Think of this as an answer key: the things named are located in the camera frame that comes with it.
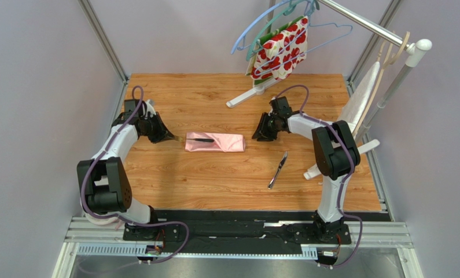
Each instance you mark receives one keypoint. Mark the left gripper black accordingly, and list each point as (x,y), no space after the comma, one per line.
(162,134)

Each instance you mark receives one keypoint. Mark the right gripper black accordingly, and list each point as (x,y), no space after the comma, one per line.
(264,128)

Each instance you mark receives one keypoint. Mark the pink cloth napkin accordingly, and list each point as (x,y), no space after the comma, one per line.
(224,142)

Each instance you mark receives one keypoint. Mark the black handled knife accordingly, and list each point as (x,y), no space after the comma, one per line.
(208,140)

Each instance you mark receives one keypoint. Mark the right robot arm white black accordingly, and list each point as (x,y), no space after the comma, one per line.
(335,149)

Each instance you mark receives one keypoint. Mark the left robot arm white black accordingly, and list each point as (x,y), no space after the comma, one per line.
(105,191)

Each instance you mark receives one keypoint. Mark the red floral cloth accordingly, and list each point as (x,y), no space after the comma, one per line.
(278,53)

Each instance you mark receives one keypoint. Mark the light blue hanger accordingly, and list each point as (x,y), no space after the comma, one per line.
(249,39)

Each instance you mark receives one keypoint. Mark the white hanging cloth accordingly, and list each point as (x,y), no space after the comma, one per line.
(355,107)

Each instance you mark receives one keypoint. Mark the white mesh basket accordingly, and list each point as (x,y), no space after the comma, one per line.
(102,221)

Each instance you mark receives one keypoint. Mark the teal green hanger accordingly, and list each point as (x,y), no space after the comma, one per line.
(273,13)

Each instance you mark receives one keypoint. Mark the white clothes rack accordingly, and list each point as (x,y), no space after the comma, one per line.
(415,52)

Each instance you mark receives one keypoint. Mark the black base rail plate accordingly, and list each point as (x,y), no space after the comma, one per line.
(238,232)

